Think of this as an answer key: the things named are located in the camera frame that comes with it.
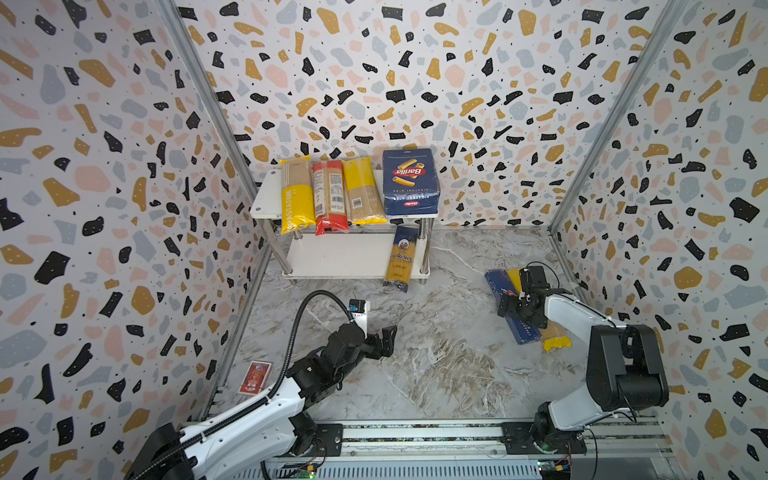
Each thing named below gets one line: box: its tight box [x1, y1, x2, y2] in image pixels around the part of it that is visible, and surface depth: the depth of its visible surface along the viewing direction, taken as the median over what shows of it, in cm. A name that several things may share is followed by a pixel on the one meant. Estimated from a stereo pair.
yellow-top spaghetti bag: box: [343, 157, 388, 226], surface depth 80 cm
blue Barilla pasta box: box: [382, 148, 441, 217], surface depth 78 cm
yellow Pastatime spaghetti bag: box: [279, 155, 317, 235], surface depth 80 cm
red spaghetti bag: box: [312, 160, 349, 236], surface depth 79 cm
